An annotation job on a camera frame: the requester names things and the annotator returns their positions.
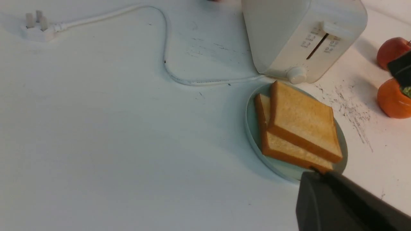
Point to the toast slice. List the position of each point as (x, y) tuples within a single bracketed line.
[(275, 147), (303, 121)]

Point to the red apple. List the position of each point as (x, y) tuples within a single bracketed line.
[(391, 50)]

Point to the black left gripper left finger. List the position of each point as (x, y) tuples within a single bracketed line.
[(332, 202)]

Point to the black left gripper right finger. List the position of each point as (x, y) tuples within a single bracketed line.
[(400, 69)]

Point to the orange persimmon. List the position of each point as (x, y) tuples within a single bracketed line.
[(392, 101)]

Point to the white two-slot toaster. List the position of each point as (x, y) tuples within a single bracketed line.
[(299, 40)]

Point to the white power plug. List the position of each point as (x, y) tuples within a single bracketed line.
[(38, 28)]

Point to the pale green round plate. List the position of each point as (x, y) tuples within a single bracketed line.
[(285, 170)]

